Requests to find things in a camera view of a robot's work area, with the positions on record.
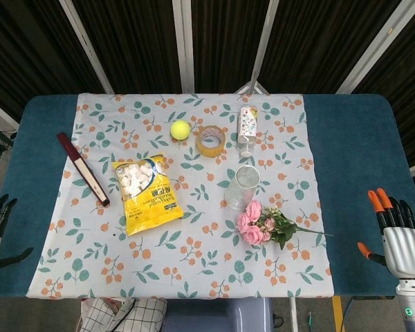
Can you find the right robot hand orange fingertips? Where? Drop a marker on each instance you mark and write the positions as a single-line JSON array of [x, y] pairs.
[[406, 252]]

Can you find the pink rose bouquet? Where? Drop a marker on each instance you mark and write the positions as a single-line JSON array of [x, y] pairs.
[[252, 235]]

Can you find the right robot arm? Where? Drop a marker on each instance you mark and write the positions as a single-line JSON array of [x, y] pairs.
[[413, 304]]

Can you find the clear glass jar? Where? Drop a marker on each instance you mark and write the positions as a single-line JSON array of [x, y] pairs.
[[240, 197]]

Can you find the teal blue table cover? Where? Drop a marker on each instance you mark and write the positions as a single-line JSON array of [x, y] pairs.
[[349, 155]]

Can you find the white table leg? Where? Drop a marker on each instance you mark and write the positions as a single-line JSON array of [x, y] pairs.
[[293, 314]]

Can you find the white black checkered bag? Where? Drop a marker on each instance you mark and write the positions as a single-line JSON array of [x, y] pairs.
[[124, 316]]

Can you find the yellow marshmallow bag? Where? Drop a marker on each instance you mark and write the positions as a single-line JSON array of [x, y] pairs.
[[148, 211]]

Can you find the floral leaf and berry tablecloth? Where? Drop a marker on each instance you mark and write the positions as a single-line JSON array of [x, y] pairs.
[[211, 263]]

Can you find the grey-blue plastic stool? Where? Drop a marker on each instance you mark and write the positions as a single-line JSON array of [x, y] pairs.
[[218, 314]]

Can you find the clear bottle with printed label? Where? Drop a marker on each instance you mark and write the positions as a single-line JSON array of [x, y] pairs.
[[247, 124]]

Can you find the yellow-green tennis ball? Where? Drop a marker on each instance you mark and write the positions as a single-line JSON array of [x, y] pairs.
[[180, 129]]

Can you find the clear brown packing tape roll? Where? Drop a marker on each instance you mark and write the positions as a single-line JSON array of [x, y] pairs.
[[211, 150]]

